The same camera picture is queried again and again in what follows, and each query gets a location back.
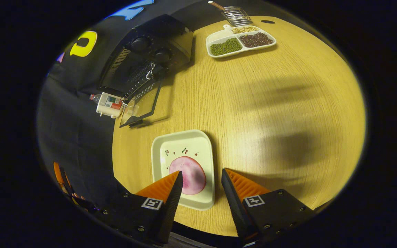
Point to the black electric oven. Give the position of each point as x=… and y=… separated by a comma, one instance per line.
x=143, y=58

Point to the red label plastic bottle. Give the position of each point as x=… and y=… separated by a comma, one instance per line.
x=110, y=100

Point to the white square plate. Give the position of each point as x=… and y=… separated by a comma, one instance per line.
x=184, y=141

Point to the white toaster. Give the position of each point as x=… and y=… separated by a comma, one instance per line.
x=107, y=112

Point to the white divided bean tray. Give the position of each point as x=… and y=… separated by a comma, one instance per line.
x=226, y=46

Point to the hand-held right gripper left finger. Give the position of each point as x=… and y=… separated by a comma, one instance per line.
x=169, y=206

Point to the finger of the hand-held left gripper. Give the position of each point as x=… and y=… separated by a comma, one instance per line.
x=60, y=175

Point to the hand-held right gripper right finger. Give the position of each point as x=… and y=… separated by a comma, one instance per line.
x=234, y=203

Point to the pink round food slice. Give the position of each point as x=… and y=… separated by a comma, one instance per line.
x=193, y=175

